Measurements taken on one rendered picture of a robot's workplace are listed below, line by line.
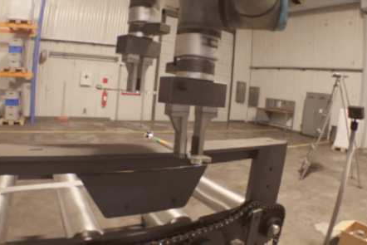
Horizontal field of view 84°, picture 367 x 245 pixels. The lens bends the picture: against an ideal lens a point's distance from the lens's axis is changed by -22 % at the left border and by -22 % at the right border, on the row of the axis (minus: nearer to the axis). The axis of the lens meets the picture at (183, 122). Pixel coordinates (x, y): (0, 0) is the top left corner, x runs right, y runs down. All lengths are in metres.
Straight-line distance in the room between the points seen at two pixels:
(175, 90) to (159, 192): 0.29
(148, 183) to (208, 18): 0.39
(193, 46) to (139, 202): 0.38
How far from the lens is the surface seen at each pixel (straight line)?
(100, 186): 0.58
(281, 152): 0.91
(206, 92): 0.49
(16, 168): 0.56
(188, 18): 0.48
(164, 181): 0.63
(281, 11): 0.45
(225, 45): 12.69
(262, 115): 12.13
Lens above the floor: 1.29
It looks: 7 degrees down
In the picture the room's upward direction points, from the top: 5 degrees clockwise
